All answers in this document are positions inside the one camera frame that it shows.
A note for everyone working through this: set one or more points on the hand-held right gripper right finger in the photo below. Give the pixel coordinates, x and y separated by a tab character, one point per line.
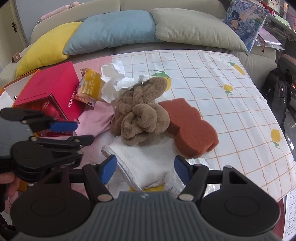
181	166

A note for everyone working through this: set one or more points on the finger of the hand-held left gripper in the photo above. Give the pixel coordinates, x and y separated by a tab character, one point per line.
63	126
81	140

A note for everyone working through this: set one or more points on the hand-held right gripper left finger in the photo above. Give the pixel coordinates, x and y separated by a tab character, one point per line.
109	169

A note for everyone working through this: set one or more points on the white towel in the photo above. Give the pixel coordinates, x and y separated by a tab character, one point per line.
143	160

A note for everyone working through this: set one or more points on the yellow snack packet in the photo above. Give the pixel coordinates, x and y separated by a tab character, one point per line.
91	85

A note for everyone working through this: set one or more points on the brown fluffy towel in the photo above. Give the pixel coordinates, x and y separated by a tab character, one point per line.
138	115

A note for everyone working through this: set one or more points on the white plastic bag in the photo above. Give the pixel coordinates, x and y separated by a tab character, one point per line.
113	74

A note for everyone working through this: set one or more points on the person's left hand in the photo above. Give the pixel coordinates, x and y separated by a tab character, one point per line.
10	185

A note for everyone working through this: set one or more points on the clear plastic packet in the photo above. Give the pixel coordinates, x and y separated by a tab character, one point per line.
172	183

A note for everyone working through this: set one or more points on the pink cloth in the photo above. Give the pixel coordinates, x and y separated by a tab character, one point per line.
97	118

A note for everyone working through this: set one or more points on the red-brown sponge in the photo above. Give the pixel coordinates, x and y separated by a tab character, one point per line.
189	125

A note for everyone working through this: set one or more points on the red box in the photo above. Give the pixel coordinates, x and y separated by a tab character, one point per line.
46	81

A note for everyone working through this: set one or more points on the yellow pillow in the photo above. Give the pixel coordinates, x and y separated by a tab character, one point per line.
46	51

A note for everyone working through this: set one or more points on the small brown card stand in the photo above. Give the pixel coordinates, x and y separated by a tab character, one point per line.
15	58

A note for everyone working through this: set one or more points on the checked fruit-print sheet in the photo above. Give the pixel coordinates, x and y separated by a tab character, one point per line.
208	76

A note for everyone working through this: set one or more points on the blue pillow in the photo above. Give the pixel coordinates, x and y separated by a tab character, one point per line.
111	30

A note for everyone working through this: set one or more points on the pink plush toy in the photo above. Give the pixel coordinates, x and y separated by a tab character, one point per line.
53	14

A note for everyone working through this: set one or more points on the white printed paper sheet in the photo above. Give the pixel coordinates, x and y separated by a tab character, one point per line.
290	213

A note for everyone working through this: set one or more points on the black backpack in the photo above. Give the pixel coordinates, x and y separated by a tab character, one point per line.
277	88

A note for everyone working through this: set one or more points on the grey-green pillow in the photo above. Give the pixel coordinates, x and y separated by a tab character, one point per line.
196	27

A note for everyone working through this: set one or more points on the printed cartoon pillow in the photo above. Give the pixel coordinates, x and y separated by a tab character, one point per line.
245	20

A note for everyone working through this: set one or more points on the beige sofa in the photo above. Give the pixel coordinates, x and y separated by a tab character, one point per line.
166	3

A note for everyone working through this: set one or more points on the cluttered white shelf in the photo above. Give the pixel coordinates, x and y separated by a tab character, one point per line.
277	23

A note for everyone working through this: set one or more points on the dark cross wall ornament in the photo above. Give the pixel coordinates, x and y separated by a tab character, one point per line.
14	27

